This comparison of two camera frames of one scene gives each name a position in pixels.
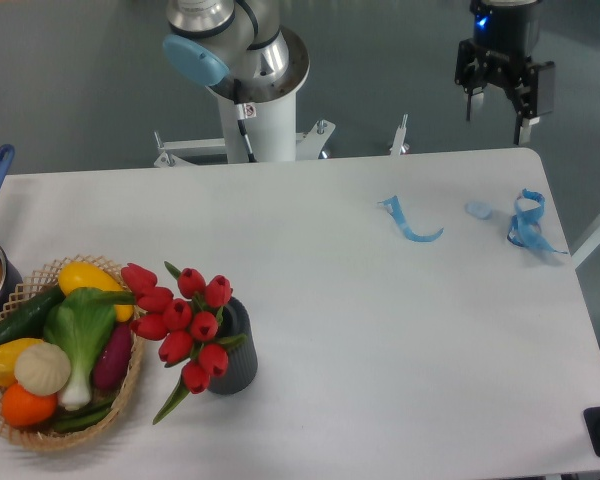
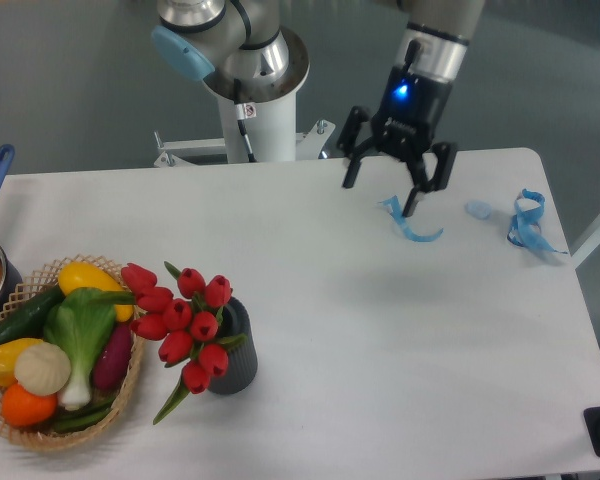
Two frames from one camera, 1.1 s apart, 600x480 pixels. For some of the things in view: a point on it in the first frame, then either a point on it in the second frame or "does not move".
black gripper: (505, 35) -> (408, 117)
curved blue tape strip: (392, 205) does not move
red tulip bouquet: (186, 324) does not move
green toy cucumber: (25, 320) does not move
